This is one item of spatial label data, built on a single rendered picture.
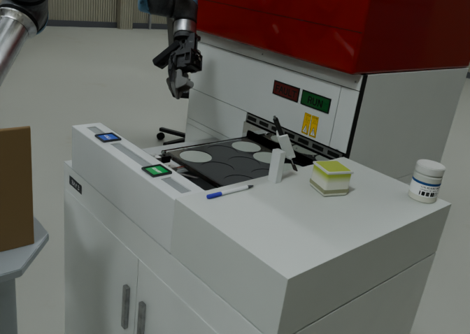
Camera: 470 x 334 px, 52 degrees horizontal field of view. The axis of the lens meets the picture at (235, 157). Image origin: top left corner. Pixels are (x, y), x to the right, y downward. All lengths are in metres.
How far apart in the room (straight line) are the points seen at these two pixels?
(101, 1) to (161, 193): 9.77
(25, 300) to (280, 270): 1.65
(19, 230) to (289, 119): 0.91
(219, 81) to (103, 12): 9.02
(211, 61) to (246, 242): 1.10
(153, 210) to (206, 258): 0.21
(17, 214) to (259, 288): 0.55
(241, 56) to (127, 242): 0.82
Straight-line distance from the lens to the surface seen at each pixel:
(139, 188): 1.22
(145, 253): 1.27
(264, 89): 1.71
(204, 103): 1.98
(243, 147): 1.63
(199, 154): 1.53
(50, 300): 2.37
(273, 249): 0.94
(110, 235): 1.41
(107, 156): 1.35
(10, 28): 1.47
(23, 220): 1.17
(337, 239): 1.03
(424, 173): 1.29
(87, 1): 10.67
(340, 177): 1.20
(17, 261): 1.15
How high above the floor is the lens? 1.45
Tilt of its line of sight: 21 degrees down
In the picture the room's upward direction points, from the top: 8 degrees clockwise
